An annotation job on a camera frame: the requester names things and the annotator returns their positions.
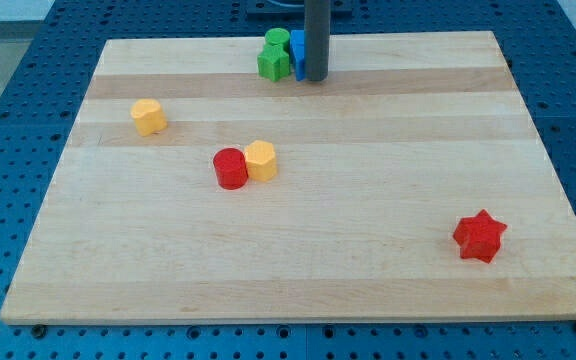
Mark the red star block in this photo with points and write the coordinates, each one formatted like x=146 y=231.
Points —
x=479 y=237

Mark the green star block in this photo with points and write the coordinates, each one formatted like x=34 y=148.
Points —
x=273 y=62

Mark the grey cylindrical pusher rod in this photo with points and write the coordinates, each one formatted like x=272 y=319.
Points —
x=317 y=32

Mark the blue block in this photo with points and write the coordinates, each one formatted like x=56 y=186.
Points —
x=297 y=52

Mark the red cylinder block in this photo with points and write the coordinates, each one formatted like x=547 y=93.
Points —
x=230 y=168

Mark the yellow hexagon block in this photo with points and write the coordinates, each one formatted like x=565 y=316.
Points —
x=261 y=160

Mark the wooden board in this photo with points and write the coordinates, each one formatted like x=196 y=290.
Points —
x=377 y=164

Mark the green cylinder block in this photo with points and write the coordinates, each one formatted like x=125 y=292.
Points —
x=278 y=37

